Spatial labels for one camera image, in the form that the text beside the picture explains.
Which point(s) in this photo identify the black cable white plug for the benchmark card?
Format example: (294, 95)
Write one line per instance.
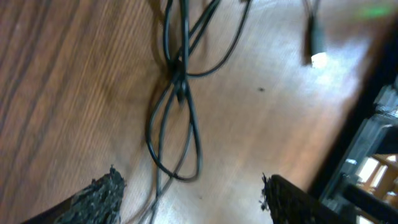
(314, 50)

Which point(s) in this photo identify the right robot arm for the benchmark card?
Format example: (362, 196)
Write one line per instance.
(369, 131)

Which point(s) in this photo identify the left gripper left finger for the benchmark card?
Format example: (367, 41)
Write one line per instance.
(98, 203)

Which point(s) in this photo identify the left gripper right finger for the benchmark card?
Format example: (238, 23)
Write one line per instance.
(288, 204)

